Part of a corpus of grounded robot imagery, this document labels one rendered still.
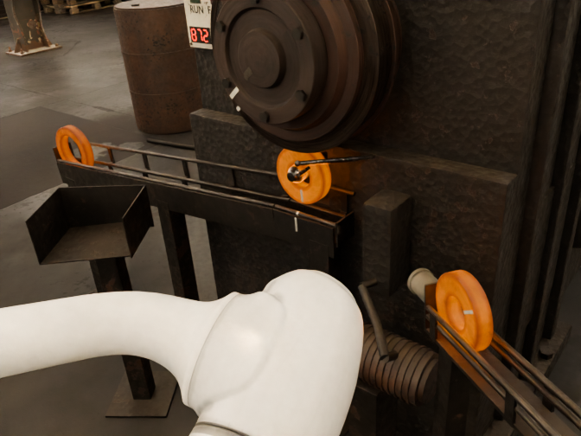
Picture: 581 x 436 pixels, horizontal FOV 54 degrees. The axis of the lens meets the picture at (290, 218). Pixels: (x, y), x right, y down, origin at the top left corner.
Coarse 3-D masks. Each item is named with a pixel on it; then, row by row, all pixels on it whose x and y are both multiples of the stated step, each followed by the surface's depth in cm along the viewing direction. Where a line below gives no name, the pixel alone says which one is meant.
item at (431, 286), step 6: (426, 288) 112; (432, 288) 112; (426, 294) 112; (432, 294) 113; (426, 300) 113; (432, 300) 113; (432, 306) 114; (426, 312) 114; (426, 318) 115; (426, 324) 115
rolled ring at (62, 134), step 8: (64, 128) 206; (72, 128) 205; (56, 136) 211; (64, 136) 209; (72, 136) 205; (80, 136) 204; (56, 144) 214; (64, 144) 213; (80, 144) 204; (88, 144) 205; (64, 152) 214; (80, 152) 206; (88, 152) 205; (72, 160) 215; (88, 160) 206
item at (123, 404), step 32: (64, 192) 165; (96, 192) 165; (128, 192) 164; (32, 224) 150; (64, 224) 167; (96, 224) 170; (128, 224) 149; (64, 256) 155; (96, 256) 153; (128, 256) 150; (128, 288) 169; (128, 384) 192; (160, 384) 191; (128, 416) 180; (160, 416) 179
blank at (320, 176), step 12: (288, 156) 139; (300, 156) 137; (312, 156) 134; (288, 168) 141; (312, 168) 136; (324, 168) 135; (288, 180) 143; (312, 180) 137; (324, 180) 135; (288, 192) 145; (300, 192) 142; (312, 192) 139; (324, 192) 138
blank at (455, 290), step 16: (448, 272) 106; (464, 272) 104; (448, 288) 107; (464, 288) 101; (480, 288) 101; (448, 304) 109; (464, 304) 102; (480, 304) 99; (448, 320) 109; (464, 320) 109; (480, 320) 99; (464, 336) 104; (480, 336) 99
